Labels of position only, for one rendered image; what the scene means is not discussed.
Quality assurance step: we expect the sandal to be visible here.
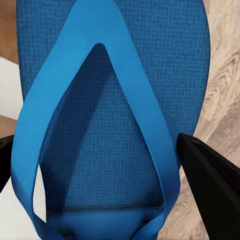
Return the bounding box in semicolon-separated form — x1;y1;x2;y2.
10;0;211;240

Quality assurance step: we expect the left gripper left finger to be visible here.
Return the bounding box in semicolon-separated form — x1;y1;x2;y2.
0;134;14;193

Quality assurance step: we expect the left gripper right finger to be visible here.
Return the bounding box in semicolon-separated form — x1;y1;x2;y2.
176;133;240;240

